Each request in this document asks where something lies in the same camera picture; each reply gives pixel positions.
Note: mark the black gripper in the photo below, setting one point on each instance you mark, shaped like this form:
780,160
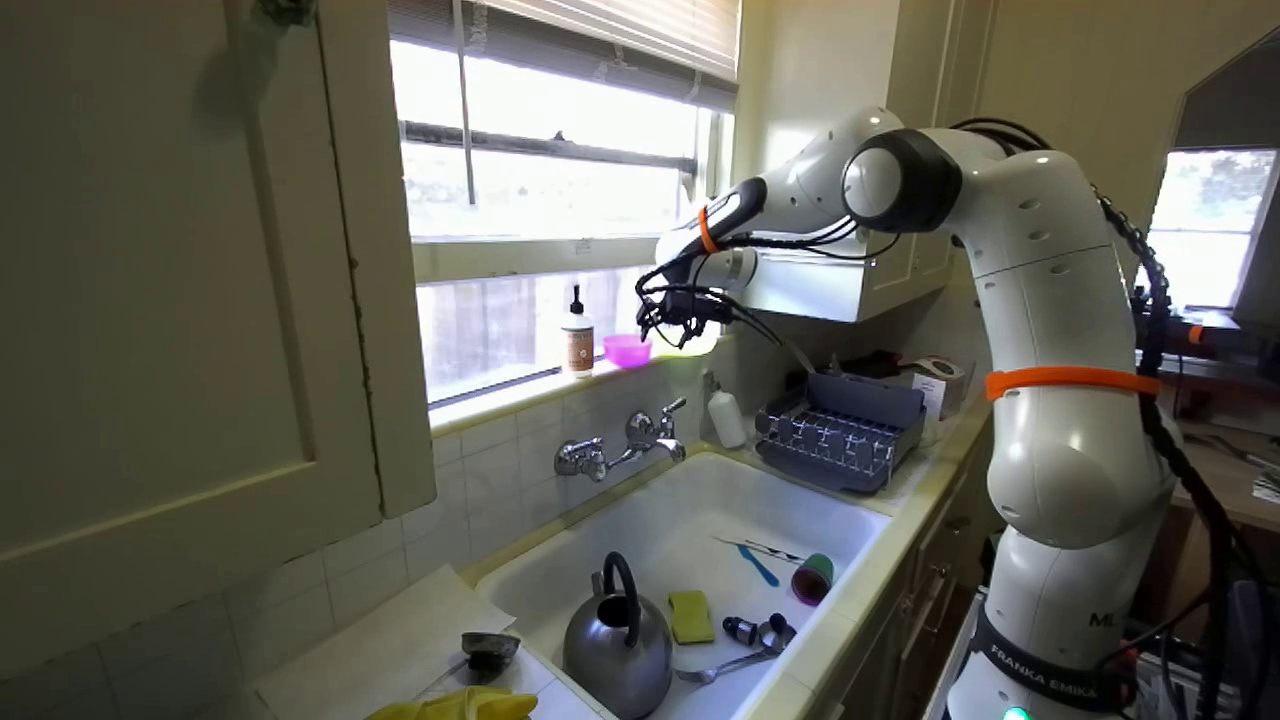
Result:
686,297

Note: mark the pink plastic bowl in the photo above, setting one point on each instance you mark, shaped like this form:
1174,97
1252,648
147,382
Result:
624,350

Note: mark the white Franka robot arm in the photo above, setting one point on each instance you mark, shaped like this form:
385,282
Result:
1054,442

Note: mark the brown pump soap bottle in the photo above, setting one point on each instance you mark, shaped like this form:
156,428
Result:
576,343

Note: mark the white pump soap bottle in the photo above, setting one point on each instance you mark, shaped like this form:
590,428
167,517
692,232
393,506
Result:
727,417

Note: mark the white cabinet beside window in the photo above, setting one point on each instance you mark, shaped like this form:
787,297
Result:
814,285

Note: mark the white framed window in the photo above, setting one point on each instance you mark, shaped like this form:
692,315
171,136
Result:
534,215

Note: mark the white sink basin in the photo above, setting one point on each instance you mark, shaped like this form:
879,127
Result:
704,533

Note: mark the yellow sponge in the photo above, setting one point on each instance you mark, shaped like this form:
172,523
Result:
689,618

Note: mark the red and green scrubber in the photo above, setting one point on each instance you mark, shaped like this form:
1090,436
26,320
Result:
814,577

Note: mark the window blind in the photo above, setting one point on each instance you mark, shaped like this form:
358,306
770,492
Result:
624,27

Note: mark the metal fork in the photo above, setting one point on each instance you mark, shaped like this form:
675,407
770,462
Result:
722,661

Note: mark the lower kitchen cabinet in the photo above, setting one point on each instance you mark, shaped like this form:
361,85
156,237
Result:
920,584

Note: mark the metal sink strainer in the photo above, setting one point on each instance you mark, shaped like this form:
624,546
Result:
491,652

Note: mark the white cabinet door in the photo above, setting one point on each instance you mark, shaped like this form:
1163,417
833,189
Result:
172,306

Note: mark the cluttered wooden desk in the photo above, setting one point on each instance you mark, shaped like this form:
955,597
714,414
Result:
1232,466

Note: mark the chrome wall faucet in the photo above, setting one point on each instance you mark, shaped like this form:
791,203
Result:
624,436

